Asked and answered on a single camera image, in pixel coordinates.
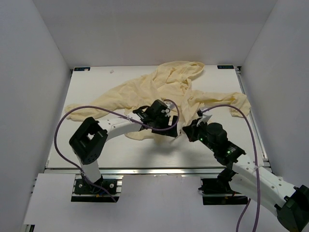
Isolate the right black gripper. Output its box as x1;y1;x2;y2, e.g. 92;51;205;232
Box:
183;118;217;152

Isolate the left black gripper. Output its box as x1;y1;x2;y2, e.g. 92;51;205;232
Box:
152;114;178;138

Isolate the cream yellow jacket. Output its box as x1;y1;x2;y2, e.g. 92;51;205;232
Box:
67;61;251;126

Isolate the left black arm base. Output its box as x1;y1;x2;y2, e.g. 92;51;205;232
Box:
71;175;123;203

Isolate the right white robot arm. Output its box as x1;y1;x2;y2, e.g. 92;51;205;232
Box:
183;120;309;232

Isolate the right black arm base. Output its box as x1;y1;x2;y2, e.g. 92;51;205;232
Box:
198;178;248;205

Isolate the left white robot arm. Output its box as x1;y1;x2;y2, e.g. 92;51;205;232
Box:
69;100;180;193

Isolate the right blue corner label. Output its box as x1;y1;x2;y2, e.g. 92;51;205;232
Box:
217;65;234;69

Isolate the blue corner label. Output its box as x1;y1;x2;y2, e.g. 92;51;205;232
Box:
73;67;90;72
217;65;234;69

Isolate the left blue corner label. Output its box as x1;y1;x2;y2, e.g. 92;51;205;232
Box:
73;67;90;72

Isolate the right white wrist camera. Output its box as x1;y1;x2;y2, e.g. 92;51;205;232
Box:
197;109;212;126

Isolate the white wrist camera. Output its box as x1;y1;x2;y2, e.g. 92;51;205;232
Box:
197;109;212;126
164;101;176;115

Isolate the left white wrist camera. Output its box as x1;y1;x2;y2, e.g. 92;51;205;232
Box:
164;101;176;115

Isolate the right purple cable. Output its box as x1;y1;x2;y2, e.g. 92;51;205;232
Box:
197;104;261;232

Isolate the purple cable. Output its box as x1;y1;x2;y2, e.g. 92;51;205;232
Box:
54;99;181;203
197;104;261;232

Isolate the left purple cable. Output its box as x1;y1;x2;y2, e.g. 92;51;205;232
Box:
54;99;181;203

